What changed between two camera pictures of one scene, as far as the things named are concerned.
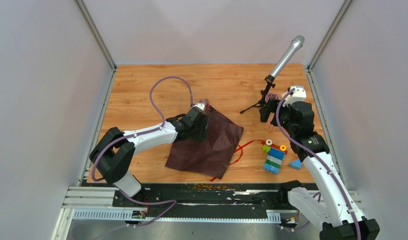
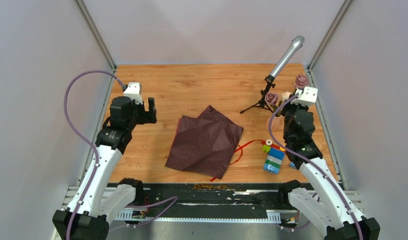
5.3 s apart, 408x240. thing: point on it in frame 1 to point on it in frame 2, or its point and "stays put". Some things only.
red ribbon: [261, 141] stays put
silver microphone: [296, 42] stays put
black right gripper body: [272, 107] to [289, 108]
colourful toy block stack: [275, 157] stays put
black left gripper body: [199, 133] to [140, 116]
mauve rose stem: [205, 101] to [301, 81]
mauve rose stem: [269, 95] stays put
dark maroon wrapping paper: [211, 157] stays put
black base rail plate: [204, 200] stays put
